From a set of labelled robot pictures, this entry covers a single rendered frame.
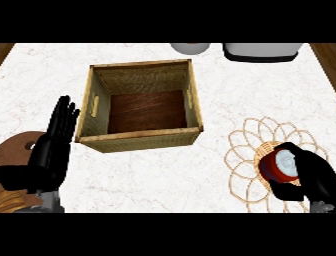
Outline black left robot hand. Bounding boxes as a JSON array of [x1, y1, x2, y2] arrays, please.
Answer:
[[0, 95, 83, 195]]

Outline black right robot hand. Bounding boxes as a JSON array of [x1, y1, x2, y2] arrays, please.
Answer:
[[266, 141, 336, 214]]

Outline red can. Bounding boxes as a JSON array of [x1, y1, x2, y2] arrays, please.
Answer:
[[259, 148, 302, 183]]

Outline flower-shaped woven placemat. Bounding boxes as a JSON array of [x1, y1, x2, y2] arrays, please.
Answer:
[[225, 116, 331, 214]]

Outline square wicker basket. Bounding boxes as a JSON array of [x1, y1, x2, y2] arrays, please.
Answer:
[[74, 58, 206, 154]]

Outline brown wooden cutting board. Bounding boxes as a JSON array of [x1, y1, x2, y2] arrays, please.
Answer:
[[0, 130, 49, 214]]

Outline striped tan bread loaf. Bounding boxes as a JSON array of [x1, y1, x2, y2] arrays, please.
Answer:
[[0, 189, 30, 214]]

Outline white and black appliance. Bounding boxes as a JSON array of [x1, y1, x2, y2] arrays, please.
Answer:
[[222, 43, 306, 63]]

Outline white round container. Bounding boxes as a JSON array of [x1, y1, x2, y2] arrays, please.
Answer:
[[170, 43, 213, 56]]

